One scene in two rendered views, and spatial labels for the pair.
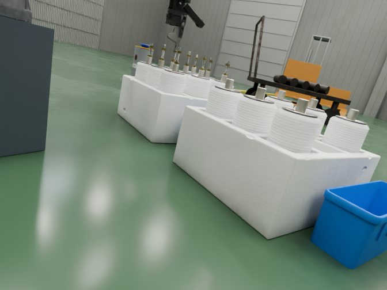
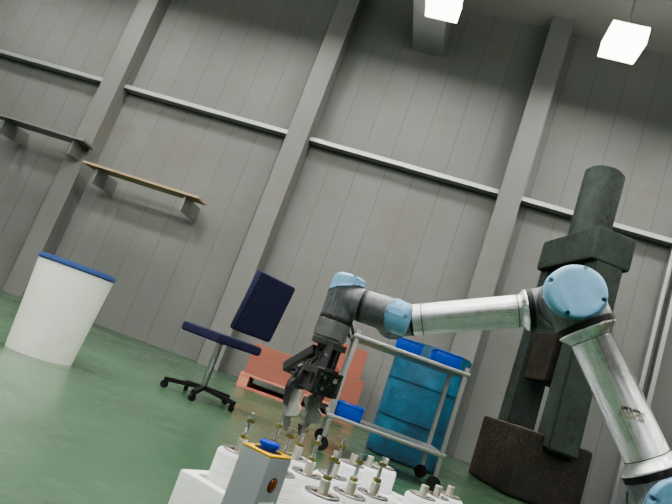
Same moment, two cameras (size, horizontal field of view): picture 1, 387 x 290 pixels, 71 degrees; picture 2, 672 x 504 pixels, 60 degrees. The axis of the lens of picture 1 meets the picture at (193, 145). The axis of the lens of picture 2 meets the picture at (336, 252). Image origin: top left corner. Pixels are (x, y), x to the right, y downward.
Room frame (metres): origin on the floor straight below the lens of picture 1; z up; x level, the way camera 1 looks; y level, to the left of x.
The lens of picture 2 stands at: (1.74, 1.42, 0.49)
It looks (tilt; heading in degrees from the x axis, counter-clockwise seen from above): 11 degrees up; 252
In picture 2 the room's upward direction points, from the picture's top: 20 degrees clockwise
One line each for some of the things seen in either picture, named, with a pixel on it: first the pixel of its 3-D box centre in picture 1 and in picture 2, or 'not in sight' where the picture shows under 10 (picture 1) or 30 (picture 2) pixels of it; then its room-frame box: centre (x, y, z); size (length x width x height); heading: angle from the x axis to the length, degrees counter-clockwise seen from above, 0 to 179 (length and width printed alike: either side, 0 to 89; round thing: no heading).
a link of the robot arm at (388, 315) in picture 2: not in sight; (385, 314); (1.19, 0.24, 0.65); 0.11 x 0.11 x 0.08; 55
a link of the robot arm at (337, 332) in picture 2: not in sight; (332, 332); (1.28, 0.19, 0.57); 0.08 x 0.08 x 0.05
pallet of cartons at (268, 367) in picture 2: not in sight; (307, 368); (-0.57, -5.21, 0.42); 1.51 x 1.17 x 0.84; 151
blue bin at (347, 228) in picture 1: (369, 218); not in sight; (0.57, -0.43, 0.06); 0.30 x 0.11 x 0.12; 128
